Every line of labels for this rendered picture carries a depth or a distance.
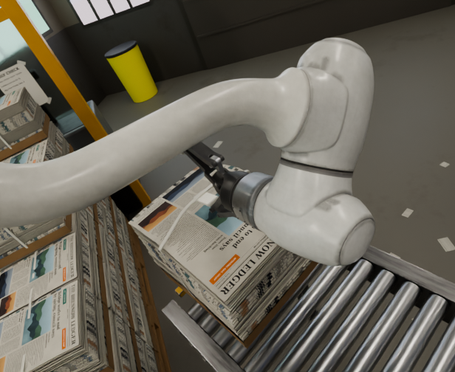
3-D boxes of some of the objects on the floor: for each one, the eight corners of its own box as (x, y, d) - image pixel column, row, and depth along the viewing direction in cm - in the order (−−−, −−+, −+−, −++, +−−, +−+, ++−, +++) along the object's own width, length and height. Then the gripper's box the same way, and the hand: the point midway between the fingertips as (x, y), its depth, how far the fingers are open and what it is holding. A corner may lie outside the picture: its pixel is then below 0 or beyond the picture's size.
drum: (164, 85, 498) (141, 37, 454) (154, 100, 466) (128, 50, 422) (137, 91, 514) (113, 46, 471) (126, 107, 483) (98, 59, 439)
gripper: (204, 148, 49) (142, 130, 66) (257, 257, 63) (193, 220, 79) (240, 121, 52) (170, 110, 68) (282, 232, 66) (216, 201, 82)
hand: (186, 170), depth 73 cm, fingers open, 14 cm apart
